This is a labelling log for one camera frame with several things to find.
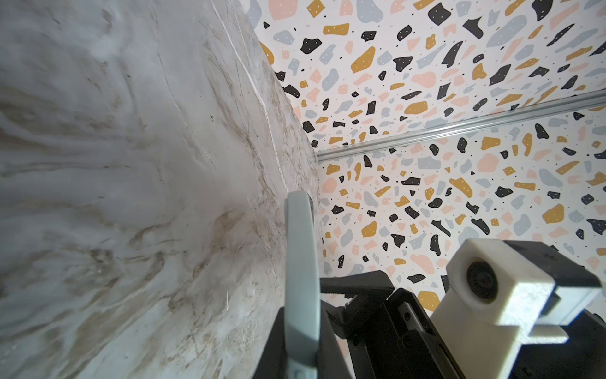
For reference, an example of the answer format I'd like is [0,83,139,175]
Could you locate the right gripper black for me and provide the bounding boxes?
[320,271,464,378]

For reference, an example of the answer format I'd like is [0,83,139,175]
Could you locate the light green phone case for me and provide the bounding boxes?
[284,191,320,378]

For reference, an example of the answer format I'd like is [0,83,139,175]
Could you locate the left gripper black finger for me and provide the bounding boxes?
[252,305,354,379]

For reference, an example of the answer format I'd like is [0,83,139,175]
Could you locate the right corner aluminium post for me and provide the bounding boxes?
[316,90,605,162]

